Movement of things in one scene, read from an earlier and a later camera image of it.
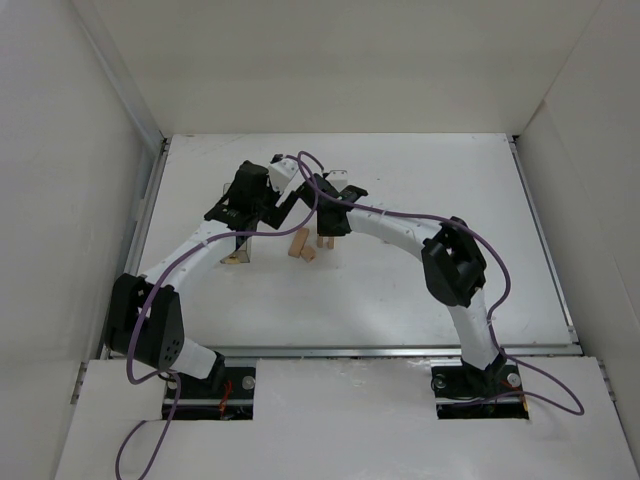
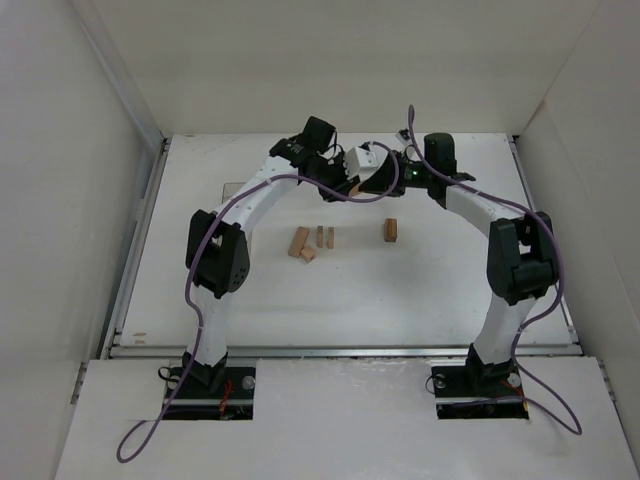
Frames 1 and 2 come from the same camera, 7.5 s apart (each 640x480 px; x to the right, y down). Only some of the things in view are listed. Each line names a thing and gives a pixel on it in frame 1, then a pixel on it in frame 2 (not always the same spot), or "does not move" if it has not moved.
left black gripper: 233,216 → 332,181
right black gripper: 331,223 → 379,178
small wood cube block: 308,253 does not move
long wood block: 300,238 does not move
